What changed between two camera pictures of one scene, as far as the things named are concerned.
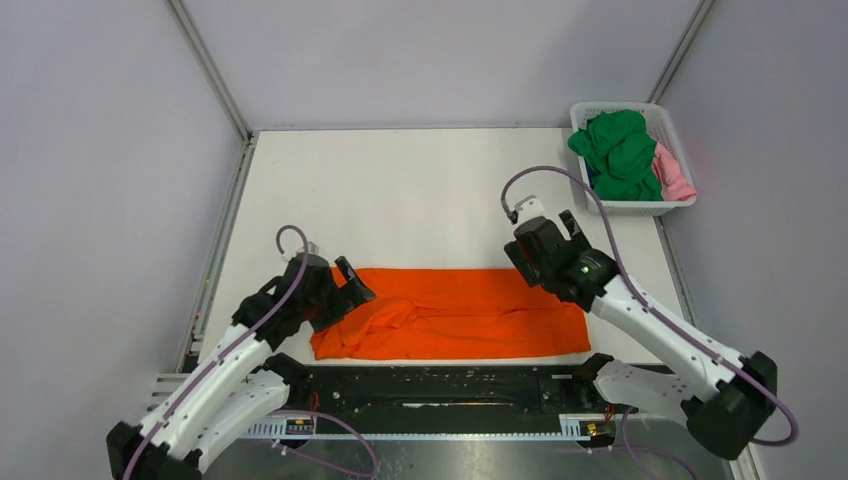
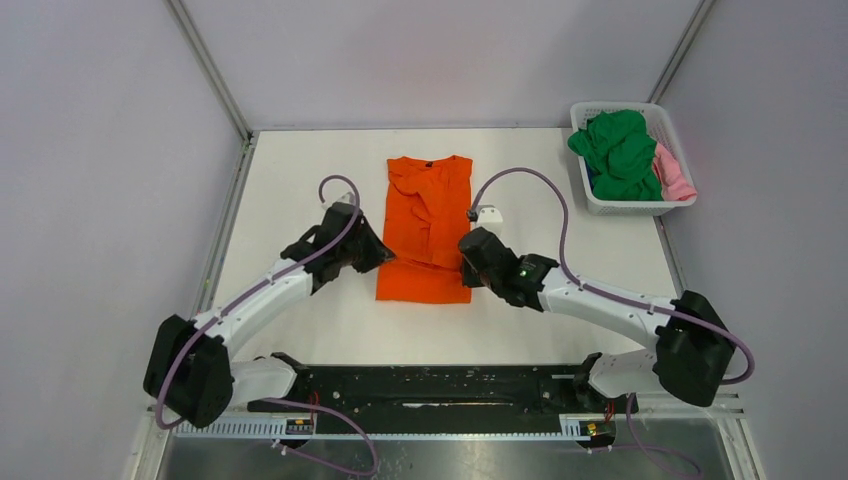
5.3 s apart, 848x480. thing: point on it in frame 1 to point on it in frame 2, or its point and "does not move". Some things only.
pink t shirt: x=673 y=183 does not move
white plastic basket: x=658 y=124 does not move
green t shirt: x=619 y=154 does not move
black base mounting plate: x=441 y=398 does not move
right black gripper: x=527 y=269 to x=469 y=280
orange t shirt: x=461 y=311 to x=427 y=212
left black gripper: x=359 y=293 to x=378 y=252
